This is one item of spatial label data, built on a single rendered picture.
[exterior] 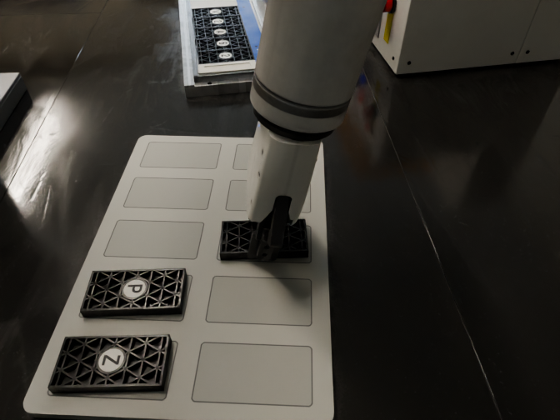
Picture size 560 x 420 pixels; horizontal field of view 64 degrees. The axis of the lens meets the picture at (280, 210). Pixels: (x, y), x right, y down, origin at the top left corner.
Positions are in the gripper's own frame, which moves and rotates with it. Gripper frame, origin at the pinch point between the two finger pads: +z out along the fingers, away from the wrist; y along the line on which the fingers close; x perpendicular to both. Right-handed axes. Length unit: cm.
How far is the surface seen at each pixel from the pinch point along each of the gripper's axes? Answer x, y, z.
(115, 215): -17.2, -5.0, 6.2
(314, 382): 4.7, 16.6, 1.6
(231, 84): -4.6, -34.3, 2.8
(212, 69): -8.0, -36.9, 2.1
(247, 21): -2, -59, 2
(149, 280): -11.5, 5.7, 3.8
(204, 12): -11, -61, 3
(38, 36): -44, -58, 13
